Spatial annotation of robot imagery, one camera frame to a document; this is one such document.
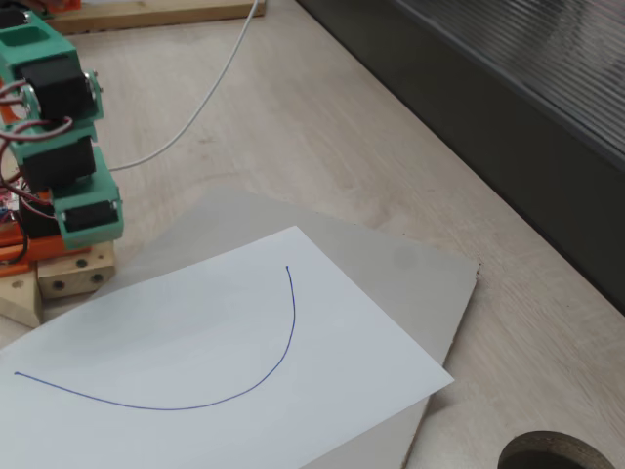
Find red circuit board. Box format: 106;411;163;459
0;188;23;219

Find white USB cable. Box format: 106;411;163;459
107;0;263;172

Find grey frosted desk partition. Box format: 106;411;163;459
297;0;625;317

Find orange leader arm handle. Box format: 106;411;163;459
28;0;82;20

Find base servo wire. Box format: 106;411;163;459
0;178;56;219

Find white paper sheet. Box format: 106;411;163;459
0;225;456;469

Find wrist servo wire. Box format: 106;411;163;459
0;80;75;148

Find long light wooden plank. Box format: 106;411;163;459
46;0;268;36

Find light wooden base block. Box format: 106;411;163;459
36;239;117;300

